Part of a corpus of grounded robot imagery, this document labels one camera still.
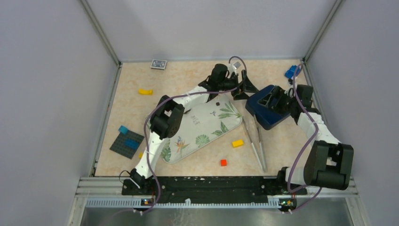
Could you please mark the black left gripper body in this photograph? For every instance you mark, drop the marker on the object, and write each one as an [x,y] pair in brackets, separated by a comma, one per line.
[229,84]

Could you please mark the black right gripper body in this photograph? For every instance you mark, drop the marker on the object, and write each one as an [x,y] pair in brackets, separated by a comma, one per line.
[284,102]

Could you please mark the dark blue box lid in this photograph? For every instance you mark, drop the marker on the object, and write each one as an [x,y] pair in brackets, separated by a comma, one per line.
[260,106]

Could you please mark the clear plastic tongs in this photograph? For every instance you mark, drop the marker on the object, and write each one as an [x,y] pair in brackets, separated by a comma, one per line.
[256,142]

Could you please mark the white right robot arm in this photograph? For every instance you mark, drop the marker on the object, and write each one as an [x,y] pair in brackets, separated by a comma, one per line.
[323,161]

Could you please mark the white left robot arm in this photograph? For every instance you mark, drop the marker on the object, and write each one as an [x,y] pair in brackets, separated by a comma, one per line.
[166,118]

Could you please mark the blue toy car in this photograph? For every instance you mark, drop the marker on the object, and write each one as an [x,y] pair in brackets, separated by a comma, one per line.
[294,70]

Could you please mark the floral serving tray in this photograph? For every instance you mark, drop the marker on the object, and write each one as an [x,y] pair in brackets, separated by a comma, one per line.
[201,126]

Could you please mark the yellow lego brick right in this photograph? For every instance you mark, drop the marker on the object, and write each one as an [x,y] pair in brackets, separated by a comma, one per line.
[237,143]

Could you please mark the playing card deck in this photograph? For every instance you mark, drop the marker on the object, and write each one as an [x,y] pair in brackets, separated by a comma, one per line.
[159,64]

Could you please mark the yellow curved block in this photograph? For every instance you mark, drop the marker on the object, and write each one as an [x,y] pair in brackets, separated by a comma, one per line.
[145,91]

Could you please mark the red lego cube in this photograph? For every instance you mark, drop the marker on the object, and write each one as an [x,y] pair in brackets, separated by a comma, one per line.
[223,162]

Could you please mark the grey lego baseplate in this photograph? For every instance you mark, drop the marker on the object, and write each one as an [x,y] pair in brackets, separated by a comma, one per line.
[127,144]

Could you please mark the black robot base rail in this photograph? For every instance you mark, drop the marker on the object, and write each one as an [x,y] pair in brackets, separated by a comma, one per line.
[210,190]

